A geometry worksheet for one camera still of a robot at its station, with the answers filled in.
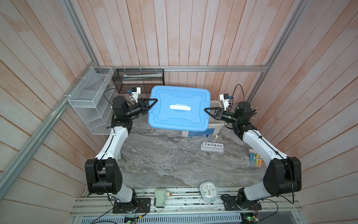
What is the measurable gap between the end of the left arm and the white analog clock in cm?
54

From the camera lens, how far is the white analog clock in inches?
29.8

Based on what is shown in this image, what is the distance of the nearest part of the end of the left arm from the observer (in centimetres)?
67
